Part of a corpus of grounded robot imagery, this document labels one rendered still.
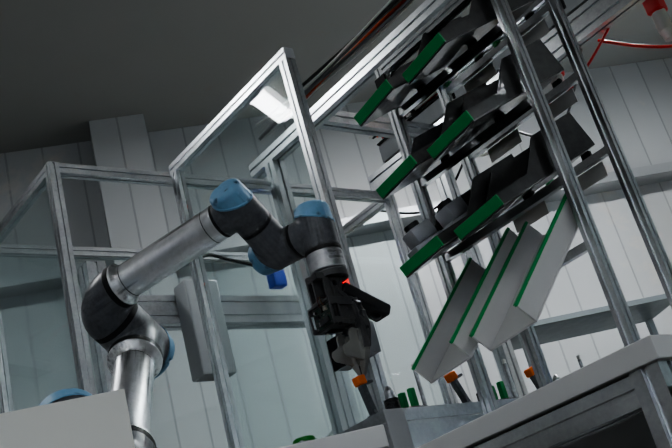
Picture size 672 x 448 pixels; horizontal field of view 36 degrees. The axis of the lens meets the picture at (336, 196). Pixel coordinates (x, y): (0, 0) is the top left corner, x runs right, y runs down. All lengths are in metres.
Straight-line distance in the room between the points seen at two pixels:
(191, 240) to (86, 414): 0.53
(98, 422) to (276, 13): 3.84
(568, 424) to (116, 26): 4.04
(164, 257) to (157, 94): 3.66
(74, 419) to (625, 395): 0.83
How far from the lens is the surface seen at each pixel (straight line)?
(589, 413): 1.39
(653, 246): 1.85
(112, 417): 1.67
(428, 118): 3.43
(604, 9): 3.03
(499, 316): 1.74
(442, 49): 1.84
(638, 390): 1.33
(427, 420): 1.82
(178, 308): 3.13
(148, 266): 2.13
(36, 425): 1.68
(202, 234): 2.07
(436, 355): 1.82
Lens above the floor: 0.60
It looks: 24 degrees up
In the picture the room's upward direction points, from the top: 16 degrees counter-clockwise
